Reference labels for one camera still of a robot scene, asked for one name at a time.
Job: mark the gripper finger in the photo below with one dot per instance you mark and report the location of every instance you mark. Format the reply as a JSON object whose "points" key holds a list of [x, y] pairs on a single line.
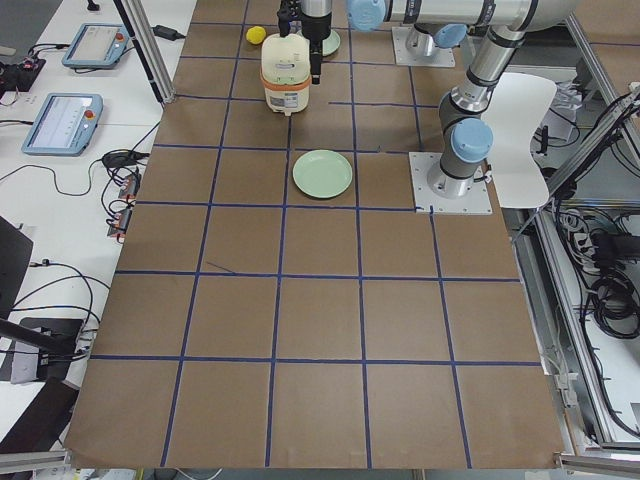
{"points": [[315, 67]]}

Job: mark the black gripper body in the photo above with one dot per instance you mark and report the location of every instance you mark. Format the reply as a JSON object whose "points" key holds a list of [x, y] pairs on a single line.
{"points": [[316, 33]]}

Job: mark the white rice cooker orange handle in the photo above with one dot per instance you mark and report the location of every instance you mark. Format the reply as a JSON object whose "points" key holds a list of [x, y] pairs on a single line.
{"points": [[285, 73]]}

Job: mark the green plate near arm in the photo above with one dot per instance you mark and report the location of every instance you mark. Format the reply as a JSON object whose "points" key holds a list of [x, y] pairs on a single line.
{"points": [[322, 174], [331, 44]]}

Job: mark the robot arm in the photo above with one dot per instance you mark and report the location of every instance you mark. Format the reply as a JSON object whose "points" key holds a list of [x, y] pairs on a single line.
{"points": [[446, 35], [467, 139]]}

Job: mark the black power adapter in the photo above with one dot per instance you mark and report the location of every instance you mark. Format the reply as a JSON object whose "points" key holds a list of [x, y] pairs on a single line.
{"points": [[167, 33]]}

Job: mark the teach pendant far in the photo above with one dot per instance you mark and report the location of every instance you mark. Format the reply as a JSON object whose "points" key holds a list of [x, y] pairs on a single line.
{"points": [[96, 46]]}

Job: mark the teach pendant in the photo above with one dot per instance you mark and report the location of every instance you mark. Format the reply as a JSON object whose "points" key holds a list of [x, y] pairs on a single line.
{"points": [[96, 46], [64, 125]]}

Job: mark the power strip with plugs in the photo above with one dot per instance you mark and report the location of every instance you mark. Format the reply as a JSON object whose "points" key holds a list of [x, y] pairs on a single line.
{"points": [[120, 209]]}

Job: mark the teach pendant near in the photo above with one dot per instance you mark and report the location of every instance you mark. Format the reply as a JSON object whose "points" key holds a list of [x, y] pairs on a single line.
{"points": [[64, 125]]}

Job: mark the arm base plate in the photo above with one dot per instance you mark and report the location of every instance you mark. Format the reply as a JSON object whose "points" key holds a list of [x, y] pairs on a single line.
{"points": [[414, 48], [436, 193]]}

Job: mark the aluminium frame post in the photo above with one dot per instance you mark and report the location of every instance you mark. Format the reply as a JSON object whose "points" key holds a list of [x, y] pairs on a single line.
{"points": [[137, 24]]}

